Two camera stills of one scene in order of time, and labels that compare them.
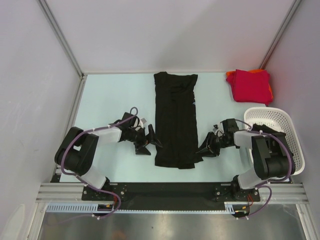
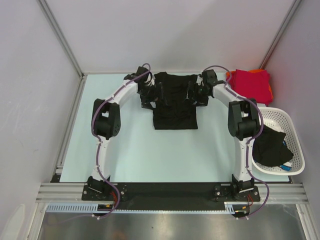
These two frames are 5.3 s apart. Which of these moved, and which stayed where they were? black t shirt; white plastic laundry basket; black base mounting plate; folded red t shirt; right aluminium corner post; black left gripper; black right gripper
Moved: black t shirt; black left gripper; black right gripper
Stayed: white plastic laundry basket; folded red t shirt; right aluminium corner post; black base mounting plate
